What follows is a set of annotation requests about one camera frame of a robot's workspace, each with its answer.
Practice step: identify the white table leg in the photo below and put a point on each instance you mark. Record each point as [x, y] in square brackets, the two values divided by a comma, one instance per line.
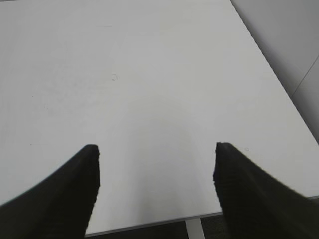
[194, 229]

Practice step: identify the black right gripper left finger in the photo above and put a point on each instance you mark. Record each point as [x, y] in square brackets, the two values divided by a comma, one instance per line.
[60, 206]

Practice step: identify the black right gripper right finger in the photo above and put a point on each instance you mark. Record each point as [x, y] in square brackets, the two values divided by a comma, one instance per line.
[255, 205]

